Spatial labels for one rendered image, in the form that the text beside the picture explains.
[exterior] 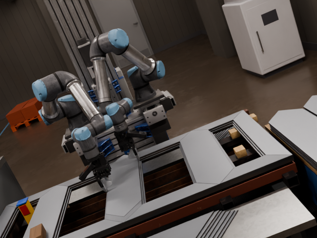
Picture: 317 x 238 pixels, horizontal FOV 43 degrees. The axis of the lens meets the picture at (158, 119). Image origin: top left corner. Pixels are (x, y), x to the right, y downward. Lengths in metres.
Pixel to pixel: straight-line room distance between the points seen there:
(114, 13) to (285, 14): 6.73
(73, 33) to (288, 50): 3.70
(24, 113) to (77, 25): 6.76
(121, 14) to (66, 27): 8.90
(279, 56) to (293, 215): 4.38
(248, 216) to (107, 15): 10.34
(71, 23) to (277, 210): 1.84
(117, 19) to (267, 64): 6.68
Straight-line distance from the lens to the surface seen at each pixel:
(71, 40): 2.84
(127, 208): 1.88
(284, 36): 5.84
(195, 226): 1.65
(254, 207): 1.71
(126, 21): 11.71
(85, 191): 2.70
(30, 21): 11.82
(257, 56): 5.71
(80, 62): 2.85
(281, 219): 1.60
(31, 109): 9.41
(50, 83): 2.30
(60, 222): 2.12
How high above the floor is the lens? 1.68
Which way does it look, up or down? 17 degrees down
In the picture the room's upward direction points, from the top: 23 degrees counter-clockwise
